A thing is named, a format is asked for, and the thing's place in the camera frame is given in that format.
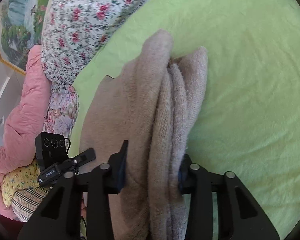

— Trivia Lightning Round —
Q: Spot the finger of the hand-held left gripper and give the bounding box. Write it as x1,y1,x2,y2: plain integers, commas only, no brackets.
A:
66,148,96,171

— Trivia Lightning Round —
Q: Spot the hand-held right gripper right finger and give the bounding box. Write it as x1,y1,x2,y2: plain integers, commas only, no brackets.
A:
177,154,281,240

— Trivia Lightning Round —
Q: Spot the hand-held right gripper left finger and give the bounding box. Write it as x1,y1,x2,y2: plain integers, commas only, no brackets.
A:
16,140,129,240

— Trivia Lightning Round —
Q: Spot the beige knit sweater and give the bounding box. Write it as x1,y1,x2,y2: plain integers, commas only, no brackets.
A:
79,29,209,240

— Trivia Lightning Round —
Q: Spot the pastel floral cloth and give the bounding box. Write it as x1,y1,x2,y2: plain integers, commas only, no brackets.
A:
44,84,80,142

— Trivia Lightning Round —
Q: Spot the yellow printed cloth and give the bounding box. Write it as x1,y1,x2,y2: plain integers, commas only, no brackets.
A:
1,161,45,208

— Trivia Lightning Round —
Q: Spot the pink quilt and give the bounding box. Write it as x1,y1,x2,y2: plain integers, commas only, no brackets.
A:
0,45,53,221

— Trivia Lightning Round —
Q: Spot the plaid cloth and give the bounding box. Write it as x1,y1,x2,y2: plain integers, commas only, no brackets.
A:
11,186,52,223

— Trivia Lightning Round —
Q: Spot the green bed sheet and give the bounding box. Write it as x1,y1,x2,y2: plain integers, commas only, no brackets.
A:
69,0,300,240

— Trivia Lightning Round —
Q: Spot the framed landscape painting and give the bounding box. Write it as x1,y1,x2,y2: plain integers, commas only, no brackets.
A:
0,0,63,77

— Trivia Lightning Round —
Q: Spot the white pink-flowered quilt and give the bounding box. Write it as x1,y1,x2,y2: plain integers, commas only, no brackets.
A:
41,0,176,87

